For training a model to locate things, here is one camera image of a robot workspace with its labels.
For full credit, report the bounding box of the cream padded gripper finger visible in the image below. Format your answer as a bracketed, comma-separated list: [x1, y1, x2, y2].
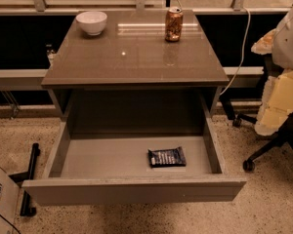
[255, 70, 293, 136]

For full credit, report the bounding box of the dark blue rxbar wrapper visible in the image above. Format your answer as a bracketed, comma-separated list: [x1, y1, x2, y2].
[147, 146, 187, 168]

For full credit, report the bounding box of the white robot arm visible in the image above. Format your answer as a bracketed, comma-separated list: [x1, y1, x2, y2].
[252, 7, 293, 136]

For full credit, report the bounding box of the grey counter cabinet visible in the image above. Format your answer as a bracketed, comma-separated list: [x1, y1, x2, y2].
[42, 11, 228, 138]

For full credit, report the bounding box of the open grey top drawer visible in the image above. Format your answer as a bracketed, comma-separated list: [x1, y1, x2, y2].
[22, 112, 246, 206]

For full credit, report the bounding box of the black office chair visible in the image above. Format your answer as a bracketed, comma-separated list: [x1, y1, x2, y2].
[219, 54, 293, 173]

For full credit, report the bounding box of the orange soda can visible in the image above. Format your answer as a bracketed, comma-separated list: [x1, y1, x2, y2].
[165, 7, 184, 42]

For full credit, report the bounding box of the white ceramic bowl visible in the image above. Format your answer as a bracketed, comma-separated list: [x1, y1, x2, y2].
[75, 11, 107, 35]

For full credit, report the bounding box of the black metal stand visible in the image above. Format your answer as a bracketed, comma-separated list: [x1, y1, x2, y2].
[9, 143, 40, 216]

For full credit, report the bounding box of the white cardboard box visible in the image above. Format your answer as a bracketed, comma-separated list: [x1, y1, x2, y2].
[0, 167, 19, 234]

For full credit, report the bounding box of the white cable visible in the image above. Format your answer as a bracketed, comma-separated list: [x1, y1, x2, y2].
[219, 7, 252, 97]

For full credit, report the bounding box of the black thin cable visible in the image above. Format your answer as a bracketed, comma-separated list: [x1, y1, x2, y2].
[0, 200, 22, 234]

